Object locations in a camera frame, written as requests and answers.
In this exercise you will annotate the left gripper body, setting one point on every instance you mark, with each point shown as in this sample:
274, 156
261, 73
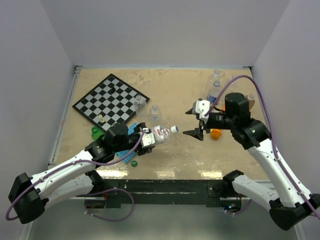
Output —
142, 150

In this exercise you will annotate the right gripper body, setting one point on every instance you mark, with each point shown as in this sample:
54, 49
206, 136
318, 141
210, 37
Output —
217, 120

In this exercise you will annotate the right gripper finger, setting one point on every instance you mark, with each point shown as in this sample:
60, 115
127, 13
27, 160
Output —
190, 111
196, 133

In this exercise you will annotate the green bottle cap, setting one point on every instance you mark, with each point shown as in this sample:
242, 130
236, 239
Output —
134, 163

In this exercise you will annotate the juice bottle white cap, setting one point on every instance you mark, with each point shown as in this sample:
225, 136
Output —
174, 129

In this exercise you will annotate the juice bottle with white label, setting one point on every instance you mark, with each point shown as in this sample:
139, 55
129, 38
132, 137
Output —
161, 133

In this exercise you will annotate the green plastic bottle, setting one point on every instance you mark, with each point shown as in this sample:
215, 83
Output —
96, 133

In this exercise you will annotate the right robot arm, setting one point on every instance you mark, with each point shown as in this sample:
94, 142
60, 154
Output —
290, 201

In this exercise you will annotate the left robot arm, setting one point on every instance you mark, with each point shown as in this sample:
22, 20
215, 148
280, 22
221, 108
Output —
30, 196

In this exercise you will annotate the blue label water bottle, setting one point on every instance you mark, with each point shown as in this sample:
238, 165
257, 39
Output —
214, 88

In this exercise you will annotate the clear bottle back row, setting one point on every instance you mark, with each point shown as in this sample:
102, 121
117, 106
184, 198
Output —
215, 76

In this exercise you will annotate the orange tea bottle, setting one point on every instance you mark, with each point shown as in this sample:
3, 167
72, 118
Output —
251, 100

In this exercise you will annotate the orange plastic carrot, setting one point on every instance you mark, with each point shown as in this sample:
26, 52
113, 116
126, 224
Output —
215, 134

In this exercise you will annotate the blue studded baseplate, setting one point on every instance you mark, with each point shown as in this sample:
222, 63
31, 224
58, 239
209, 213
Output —
123, 153

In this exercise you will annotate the cream chess piece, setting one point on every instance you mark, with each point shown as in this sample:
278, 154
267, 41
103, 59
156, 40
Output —
101, 118

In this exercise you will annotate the black white chessboard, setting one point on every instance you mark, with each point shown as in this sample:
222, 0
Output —
115, 107

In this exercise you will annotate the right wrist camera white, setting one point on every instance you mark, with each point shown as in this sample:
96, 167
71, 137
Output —
200, 109

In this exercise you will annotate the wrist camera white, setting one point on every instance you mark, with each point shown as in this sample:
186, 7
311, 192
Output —
200, 109
148, 138

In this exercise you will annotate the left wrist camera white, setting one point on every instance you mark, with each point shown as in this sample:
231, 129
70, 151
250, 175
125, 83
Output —
148, 138

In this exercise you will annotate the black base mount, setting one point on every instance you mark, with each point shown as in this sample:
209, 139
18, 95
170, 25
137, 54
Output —
209, 193

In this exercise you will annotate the aluminium frame rail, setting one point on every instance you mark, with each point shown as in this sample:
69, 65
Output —
76, 72

